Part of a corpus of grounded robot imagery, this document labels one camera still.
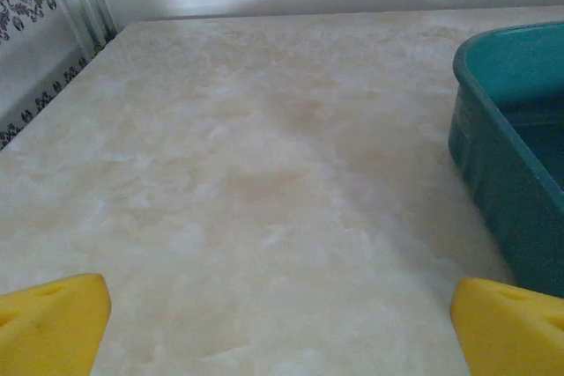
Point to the aluminium frame post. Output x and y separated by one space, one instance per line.
81 2

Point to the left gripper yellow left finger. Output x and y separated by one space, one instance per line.
48 327

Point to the teal plastic bin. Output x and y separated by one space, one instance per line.
498 164

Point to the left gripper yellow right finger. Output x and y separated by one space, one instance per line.
515 332

